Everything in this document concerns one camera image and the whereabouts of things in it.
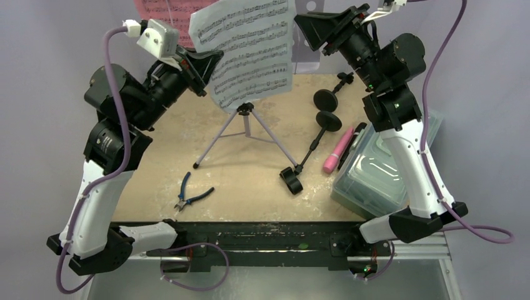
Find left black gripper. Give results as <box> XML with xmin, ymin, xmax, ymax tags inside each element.
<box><xmin>131</xmin><ymin>42</ymin><xmax>223</xmax><ymax>130</ymax></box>

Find pink sheet music page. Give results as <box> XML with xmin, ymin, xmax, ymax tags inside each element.
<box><xmin>134</xmin><ymin>0</ymin><xmax>216</xmax><ymax>48</ymax></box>

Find white sheet music page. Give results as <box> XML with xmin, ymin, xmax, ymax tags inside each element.
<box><xmin>189</xmin><ymin>0</ymin><xmax>296</xmax><ymax>113</ymax></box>

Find lilac music stand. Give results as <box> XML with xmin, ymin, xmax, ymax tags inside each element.
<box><xmin>134</xmin><ymin>0</ymin><xmax>322</xmax><ymax>170</ymax></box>

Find black microphone stand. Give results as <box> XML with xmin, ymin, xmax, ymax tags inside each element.
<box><xmin>313</xmin><ymin>72</ymin><xmax>354</xmax><ymax>113</ymax></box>
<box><xmin>279</xmin><ymin>111</ymin><xmax>342</xmax><ymax>195</ymax></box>

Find pink toy microphone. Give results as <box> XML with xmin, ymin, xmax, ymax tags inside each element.
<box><xmin>322</xmin><ymin>127</ymin><xmax>354</xmax><ymax>174</ymax></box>

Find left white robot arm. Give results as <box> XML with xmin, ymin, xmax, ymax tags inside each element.
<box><xmin>47</xmin><ymin>47</ymin><xmax>224</xmax><ymax>276</ymax></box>

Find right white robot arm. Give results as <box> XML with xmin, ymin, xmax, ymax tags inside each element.
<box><xmin>294</xmin><ymin>4</ymin><xmax>468</xmax><ymax>254</ymax></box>

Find black marker pen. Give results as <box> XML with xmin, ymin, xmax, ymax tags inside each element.
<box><xmin>337</xmin><ymin>122</ymin><xmax>367</xmax><ymax>170</ymax></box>

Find clear plastic storage box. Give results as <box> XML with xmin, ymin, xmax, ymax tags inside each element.
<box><xmin>331</xmin><ymin>112</ymin><xmax>444</xmax><ymax>219</ymax></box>

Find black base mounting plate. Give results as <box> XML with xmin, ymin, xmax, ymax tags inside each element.
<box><xmin>140</xmin><ymin>221</ymin><xmax>391</xmax><ymax>273</ymax></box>

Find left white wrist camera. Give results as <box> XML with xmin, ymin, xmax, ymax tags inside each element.
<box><xmin>122</xmin><ymin>19</ymin><xmax>179</xmax><ymax>59</ymax></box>

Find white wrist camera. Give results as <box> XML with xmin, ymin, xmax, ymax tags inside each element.
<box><xmin>363</xmin><ymin>0</ymin><xmax>408</xmax><ymax>22</ymax></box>
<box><xmin>122</xmin><ymin>19</ymin><xmax>179</xmax><ymax>59</ymax></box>

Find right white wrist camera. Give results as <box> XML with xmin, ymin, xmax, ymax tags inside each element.
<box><xmin>363</xmin><ymin>0</ymin><xmax>408</xmax><ymax>22</ymax></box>

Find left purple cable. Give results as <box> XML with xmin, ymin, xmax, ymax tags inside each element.
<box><xmin>56</xmin><ymin>25</ymin><xmax>231</xmax><ymax>295</ymax></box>

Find purple cable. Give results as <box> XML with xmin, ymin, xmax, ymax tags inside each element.
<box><xmin>56</xmin><ymin>25</ymin><xmax>231</xmax><ymax>295</ymax></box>
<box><xmin>354</xmin><ymin>0</ymin><xmax>515</xmax><ymax>283</ymax></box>

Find blue handled pliers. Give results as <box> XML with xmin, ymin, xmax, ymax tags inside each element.
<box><xmin>174</xmin><ymin>171</ymin><xmax>215</xmax><ymax>213</ymax></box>

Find aluminium rail frame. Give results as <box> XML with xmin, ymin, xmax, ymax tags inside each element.
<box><xmin>76</xmin><ymin>74</ymin><xmax>463</xmax><ymax>300</ymax></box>

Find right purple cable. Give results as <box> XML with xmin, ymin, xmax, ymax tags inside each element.
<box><xmin>354</xmin><ymin>0</ymin><xmax>515</xmax><ymax>283</ymax></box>

